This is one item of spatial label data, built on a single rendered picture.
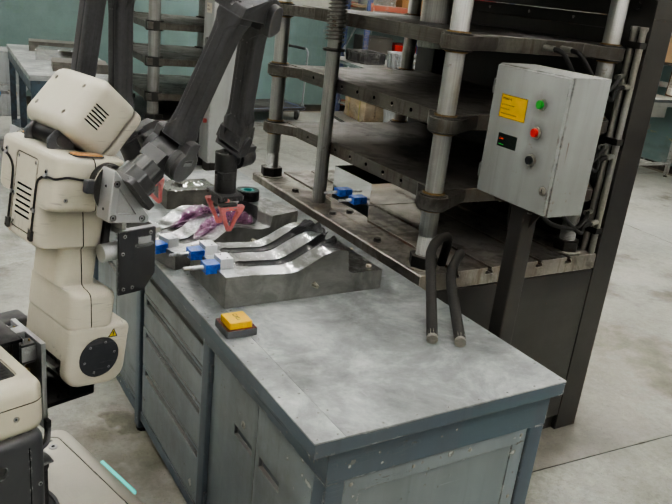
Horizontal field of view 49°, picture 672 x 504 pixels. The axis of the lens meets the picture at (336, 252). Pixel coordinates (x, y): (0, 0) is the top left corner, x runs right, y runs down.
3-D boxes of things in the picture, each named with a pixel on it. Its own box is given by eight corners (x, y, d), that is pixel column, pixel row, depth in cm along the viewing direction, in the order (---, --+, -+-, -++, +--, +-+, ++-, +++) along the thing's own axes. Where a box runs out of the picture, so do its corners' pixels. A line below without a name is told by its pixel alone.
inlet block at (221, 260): (186, 282, 194) (186, 263, 192) (179, 275, 198) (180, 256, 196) (232, 277, 201) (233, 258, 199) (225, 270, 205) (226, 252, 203)
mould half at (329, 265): (224, 309, 196) (226, 261, 192) (189, 273, 217) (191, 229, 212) (379, 288, 222) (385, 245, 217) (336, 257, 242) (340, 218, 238)
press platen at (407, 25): (453, 98, 219) (463, 32, 212) (265, 45, 321) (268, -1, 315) (634, 103, 261) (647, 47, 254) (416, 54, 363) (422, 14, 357)
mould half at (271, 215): (174, 270, 217) (176, 235, 214) (124, 244, 233) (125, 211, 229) (295, 241, 253) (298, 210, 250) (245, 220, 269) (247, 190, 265)
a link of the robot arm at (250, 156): (220, 121, 186) (246, 139, 184) (246, 116, 196) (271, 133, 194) (204, 161, 192) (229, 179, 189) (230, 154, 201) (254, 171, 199)
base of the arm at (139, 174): (99, 169, 160) (130, 183, 152) (126, 144, 163) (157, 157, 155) (120, 196, 166) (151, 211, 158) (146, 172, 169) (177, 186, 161)
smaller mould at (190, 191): (166, 209, 271) (167, 191, 268) (154, 197, 283) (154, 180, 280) (217, 206, 281) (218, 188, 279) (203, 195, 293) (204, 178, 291)
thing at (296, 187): (417, 293, 241) (420, 272, 238) (251, 184, 344) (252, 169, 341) (593, 268, 283) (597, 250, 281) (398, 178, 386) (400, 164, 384)
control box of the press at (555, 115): (472, 523, 247) (565, 77, 198) (418, 470, 272) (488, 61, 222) (520, 506, 258) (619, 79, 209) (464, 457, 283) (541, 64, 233)
